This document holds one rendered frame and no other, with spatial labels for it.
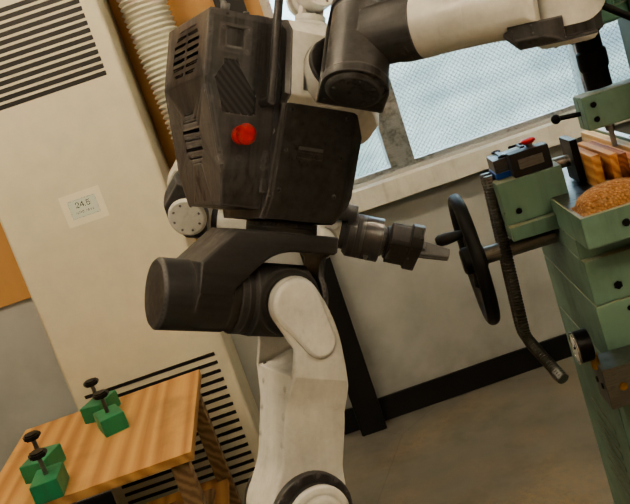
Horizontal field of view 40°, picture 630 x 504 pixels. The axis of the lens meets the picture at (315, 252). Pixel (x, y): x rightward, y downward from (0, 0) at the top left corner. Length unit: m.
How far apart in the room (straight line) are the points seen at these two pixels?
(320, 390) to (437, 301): 1.81
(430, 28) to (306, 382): 0.58
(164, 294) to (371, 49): 0.47
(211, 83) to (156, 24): 1.58
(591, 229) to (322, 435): 0.59
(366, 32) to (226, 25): 0.22
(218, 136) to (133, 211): 1.50
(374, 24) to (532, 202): 0.71
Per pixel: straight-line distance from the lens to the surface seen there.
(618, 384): 1.70
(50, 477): 2.26
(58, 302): 2.88
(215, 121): 1.31
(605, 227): 1.62
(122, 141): 2.77
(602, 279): 1.72
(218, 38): 1.33
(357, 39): 1.23
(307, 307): 1.38
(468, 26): 1.19
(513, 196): 1.81
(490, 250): 1.87
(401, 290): 3.17
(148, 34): 2.87
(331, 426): 1.47
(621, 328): 1.75
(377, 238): 1.71
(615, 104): 1.86
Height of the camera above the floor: 1.30
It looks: 11 degrees down
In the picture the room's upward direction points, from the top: 19 degrees counter-clockwise
